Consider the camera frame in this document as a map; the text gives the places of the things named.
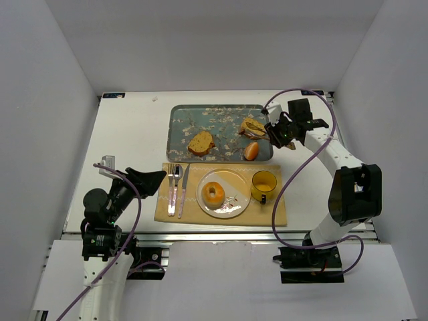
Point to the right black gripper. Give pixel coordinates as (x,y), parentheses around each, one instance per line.
(274,134)

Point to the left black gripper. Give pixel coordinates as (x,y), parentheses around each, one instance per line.
(134,184)

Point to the bread slice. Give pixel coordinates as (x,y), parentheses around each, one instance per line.
(243,126)
(201,144)

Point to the metal serving tongs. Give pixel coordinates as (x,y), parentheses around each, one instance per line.
(256,131)

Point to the orange glazed bagel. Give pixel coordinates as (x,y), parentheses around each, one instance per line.
(213,194)

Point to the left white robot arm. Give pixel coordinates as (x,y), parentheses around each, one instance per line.
(108,252)

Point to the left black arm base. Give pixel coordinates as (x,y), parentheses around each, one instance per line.
(150,260)

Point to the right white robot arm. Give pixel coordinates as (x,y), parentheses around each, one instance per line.
(356,193)

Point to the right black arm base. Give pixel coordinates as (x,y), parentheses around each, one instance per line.
(309,266)

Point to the small orange bun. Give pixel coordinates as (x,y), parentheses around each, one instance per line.
(251,151)

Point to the yellow mug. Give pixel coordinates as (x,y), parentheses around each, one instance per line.
(263,185)

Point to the floral blue serving tray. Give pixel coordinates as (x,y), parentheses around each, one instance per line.
(223,122)

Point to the right blue corner label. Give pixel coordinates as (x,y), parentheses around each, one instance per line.
(312,92)

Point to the blue corner label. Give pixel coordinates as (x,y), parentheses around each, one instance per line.
(114,95)
(312,92)

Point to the cream plate with branch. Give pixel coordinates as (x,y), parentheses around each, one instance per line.
(237,193)

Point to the yellow cloth placemat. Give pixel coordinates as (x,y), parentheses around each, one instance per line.
(256,214)

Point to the left blue corner label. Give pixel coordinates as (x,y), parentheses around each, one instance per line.
(114,95)

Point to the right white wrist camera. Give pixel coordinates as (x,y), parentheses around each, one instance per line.
(273,111)

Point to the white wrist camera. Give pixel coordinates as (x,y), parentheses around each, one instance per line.
(107,161)
(273,111)

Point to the silver fork pink handle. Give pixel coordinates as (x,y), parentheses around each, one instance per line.
(171,175)

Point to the silver spoon pink handle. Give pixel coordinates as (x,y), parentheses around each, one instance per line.
(177,177)

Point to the silver knife pink handle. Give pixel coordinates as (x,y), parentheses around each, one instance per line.
(184,188)

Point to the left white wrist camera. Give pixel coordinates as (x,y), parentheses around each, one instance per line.
(107,161)

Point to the aluminium front rail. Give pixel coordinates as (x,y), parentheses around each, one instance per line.
(217,236)

